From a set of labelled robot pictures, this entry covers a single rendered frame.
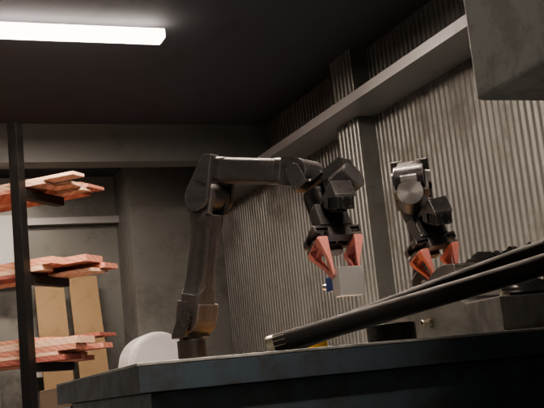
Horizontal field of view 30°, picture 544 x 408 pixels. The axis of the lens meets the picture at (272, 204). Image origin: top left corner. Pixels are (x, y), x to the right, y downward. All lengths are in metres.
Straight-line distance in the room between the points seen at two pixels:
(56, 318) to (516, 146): 4.92
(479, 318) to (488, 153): 3.67
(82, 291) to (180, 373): 7.71
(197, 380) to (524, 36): 0.58
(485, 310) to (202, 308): 0.71
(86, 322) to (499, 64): 7.83
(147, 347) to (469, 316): 5.84
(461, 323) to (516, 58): 0.69
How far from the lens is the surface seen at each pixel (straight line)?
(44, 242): 9.21
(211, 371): 1.33
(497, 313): 1.68
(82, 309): 8.95
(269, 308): 8.11
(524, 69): 1.19
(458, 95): 5.61
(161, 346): 7.50
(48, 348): 6.15
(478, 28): 1.27
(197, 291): 2.18
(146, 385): 1.30
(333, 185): 1.93
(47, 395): 2.25
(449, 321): 1.81
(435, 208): 2.13
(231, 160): 2.15
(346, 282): 1.91
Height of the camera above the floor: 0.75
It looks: 10 degrees up
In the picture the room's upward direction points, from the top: 6 degrees counter-clockwise
